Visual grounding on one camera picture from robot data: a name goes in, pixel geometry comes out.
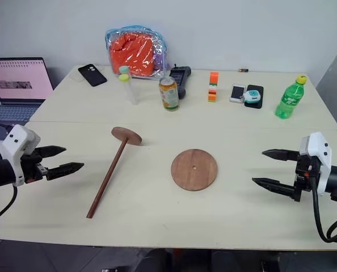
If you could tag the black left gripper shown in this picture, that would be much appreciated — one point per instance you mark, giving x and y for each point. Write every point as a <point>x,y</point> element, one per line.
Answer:
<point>32,170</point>

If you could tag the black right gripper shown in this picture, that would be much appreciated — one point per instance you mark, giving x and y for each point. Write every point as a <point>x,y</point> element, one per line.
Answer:
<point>306,173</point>

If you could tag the wooden rod with disc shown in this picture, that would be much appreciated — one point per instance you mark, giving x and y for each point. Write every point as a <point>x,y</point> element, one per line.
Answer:
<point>111,167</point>

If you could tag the round wooden disc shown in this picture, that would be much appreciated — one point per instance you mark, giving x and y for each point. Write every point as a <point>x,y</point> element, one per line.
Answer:
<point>194,175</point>

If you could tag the black phone with teal gadget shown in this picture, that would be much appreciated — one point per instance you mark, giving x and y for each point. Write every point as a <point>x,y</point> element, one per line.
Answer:
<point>257,104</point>

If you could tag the green plastic soda bottle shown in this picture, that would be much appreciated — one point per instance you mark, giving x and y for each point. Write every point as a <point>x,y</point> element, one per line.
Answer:
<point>289,100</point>

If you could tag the teal and white tape measure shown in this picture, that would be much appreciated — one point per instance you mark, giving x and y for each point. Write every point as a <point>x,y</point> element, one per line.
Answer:
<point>252,95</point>

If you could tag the open blue-grey laptop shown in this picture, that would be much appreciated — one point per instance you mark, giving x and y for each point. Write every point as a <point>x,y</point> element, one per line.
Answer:
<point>18,82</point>

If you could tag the white smartphone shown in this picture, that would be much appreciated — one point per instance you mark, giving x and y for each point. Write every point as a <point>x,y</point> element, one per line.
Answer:
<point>237,93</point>

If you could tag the grey panel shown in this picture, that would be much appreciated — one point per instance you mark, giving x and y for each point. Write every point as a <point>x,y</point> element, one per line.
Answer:
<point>336,90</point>

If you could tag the orange red white block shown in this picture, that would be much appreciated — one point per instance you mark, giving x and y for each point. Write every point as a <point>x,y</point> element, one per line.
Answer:
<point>212,95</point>

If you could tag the clear tube with yellow cap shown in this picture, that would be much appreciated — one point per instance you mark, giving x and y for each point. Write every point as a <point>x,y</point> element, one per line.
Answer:
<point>131,90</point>

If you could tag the small black battery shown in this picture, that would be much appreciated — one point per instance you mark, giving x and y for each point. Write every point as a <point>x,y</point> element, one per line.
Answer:
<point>243,70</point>

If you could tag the orange green white block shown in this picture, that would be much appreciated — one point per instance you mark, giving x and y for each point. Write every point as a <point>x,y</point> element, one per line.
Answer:
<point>214,79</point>

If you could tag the clear tube with teal cap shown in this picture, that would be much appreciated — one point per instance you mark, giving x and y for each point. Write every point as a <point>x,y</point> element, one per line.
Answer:
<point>124,69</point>

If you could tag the orange and green drink can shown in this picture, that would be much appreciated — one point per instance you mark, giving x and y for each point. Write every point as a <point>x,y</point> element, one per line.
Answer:
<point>169,95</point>

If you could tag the orange cloth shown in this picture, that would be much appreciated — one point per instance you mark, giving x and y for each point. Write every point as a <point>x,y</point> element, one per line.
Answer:
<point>133,55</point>

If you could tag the black handheld device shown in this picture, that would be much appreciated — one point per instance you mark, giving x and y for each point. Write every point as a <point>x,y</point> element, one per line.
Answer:
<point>181,80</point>

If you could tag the dark rounded shape under table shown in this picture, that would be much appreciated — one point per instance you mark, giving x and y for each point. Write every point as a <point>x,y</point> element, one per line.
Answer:
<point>154,262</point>

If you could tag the purple item in bag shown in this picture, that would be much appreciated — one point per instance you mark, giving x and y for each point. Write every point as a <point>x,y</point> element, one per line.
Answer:
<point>159,61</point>

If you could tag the clear plastic zipper bag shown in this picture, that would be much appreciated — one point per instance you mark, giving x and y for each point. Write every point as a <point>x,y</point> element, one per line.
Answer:
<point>157,51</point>

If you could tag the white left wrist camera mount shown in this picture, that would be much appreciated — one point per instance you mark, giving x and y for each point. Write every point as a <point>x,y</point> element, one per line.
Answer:
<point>15,147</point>

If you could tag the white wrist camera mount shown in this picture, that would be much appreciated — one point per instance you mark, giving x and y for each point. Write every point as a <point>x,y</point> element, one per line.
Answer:
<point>323,158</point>
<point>15,147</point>

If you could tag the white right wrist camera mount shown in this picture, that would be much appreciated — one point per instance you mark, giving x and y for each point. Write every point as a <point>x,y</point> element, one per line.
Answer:
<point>323,158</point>

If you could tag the black smartphone with camera rings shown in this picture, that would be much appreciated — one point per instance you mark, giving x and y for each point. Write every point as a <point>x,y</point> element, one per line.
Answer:
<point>92,74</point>

